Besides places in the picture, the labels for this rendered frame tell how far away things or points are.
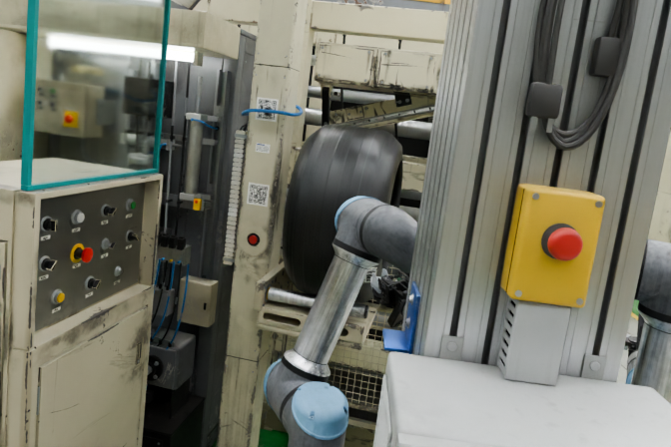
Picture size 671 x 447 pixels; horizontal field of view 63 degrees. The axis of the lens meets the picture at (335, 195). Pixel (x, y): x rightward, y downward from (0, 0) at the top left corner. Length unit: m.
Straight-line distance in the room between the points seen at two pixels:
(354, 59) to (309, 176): 0.60
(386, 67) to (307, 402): 1.28
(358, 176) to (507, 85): 0.98
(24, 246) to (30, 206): 0.10
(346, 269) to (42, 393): 0.81
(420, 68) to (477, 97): 1.36
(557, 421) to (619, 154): 0.32
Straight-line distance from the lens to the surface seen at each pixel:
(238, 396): 2.13
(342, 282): 1.22
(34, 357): 1.50
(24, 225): 1.40
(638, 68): 0.74
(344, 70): 2.06
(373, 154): 1.66
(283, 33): 1.86
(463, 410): 0.62
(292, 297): 1.83
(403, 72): 2.03
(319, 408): 1.16
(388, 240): 1.12
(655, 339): 1.17
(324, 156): 1.66
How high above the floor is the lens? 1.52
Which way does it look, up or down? 8 degrees down
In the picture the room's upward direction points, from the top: 7 degrees clockwise
